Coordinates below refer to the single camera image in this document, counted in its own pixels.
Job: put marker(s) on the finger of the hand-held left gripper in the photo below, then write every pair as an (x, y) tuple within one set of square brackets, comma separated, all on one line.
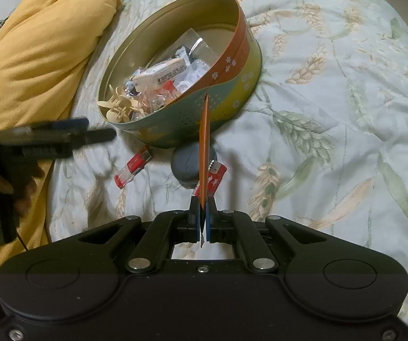
[(90, 137), (65, 126)]

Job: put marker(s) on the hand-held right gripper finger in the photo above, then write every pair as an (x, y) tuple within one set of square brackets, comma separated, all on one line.
[(207, 223), (200, 223)]

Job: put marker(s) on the beige hair claw clip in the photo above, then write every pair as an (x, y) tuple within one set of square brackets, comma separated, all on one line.
[(113, 103), (118, 115)]

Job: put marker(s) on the clear vial with red cap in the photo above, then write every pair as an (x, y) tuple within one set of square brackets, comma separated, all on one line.
[(168, 88)]

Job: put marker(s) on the cartoon rabbit tissue pack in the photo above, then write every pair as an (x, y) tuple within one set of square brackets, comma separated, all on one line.
[(157, 74)]

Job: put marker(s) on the round floral tin container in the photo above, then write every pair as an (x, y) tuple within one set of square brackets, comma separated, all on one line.
[(189, 120)]

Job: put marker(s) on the red lighter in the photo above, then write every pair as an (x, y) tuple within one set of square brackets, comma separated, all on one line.
[(215, 179), (134, 167)]

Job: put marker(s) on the grey round disc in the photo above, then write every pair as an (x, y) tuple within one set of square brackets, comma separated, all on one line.
[(186, 165)]

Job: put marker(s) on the yellow blanket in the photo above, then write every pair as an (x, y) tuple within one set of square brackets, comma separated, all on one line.
[(47, 42)]

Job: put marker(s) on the floral bed sheet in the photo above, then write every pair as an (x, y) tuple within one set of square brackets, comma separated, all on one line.
[(331, 113)]

